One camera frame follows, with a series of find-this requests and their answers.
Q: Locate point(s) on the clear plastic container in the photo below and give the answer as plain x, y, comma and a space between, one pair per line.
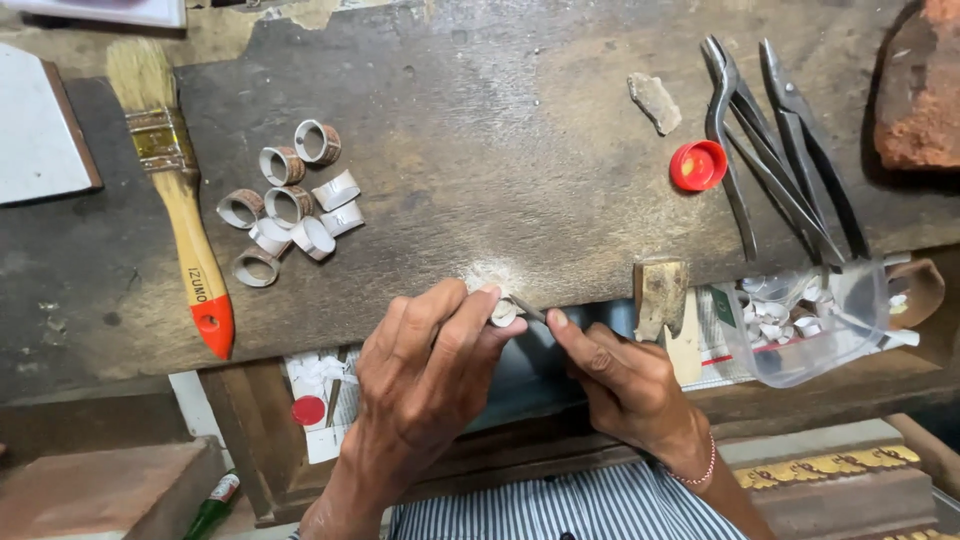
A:
817, 345

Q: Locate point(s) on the gold ornamented wooden frame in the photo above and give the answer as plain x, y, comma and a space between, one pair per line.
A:
825, 463

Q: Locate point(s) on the person's right hand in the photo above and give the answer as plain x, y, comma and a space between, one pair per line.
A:
634, 397

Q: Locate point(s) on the printed paper with white scraps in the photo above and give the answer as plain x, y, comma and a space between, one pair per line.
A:
330, 382

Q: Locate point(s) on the white paper sheet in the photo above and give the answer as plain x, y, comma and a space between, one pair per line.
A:
97, 9

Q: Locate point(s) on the round red lid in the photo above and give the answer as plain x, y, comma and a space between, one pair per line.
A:
308, 410

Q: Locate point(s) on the wooden bench pin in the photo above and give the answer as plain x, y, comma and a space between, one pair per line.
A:
661, 296

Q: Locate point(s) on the heap of white rings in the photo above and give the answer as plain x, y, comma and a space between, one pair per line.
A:
780, 315

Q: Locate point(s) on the green glass bottle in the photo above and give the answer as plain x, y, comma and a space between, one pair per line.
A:
212, 508

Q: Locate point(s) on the wooden paintbrush with orange tip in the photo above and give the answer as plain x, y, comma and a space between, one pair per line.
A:
180, 202

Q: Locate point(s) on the thin metal file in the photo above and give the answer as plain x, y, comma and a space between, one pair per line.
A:
528, 308

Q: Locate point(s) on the grey stone fragment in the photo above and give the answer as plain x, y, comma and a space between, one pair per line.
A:
655, 101

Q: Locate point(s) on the striped shirt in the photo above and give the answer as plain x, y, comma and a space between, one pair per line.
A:
555, 506

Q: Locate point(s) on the person's left hand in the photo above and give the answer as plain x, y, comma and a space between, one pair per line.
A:
420, 382

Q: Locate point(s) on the white tile board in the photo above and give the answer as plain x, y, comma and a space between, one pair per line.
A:
37, 131

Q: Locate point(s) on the brown curved wooden piece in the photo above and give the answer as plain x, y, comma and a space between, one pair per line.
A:
919, 289

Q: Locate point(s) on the red brick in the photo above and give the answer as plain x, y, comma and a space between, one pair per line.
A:
919, 90

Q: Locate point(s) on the brown wooden block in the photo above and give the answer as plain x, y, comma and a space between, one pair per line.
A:
105, 491

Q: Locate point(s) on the red plastic bottle cap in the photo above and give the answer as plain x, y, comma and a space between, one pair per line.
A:
697, 166

